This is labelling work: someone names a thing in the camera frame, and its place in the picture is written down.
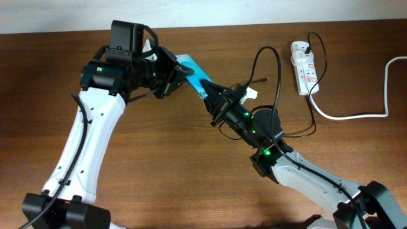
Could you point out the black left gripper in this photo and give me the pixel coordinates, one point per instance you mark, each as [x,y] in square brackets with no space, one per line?
[174,72]

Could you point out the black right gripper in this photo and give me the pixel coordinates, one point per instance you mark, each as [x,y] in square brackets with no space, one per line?
[228,100]

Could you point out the blue Galaxy smartphone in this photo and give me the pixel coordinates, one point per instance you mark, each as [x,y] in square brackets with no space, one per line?
[198,74]

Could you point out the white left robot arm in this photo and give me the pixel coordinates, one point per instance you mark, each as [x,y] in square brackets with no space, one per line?
[133,59]

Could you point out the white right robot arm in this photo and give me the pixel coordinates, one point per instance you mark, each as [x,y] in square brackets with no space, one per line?
[352,205]

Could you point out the white USB charger plug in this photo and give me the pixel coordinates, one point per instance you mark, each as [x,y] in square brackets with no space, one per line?
[300,57]

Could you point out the white power strip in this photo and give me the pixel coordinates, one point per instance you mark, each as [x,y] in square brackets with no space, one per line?
[306,76]

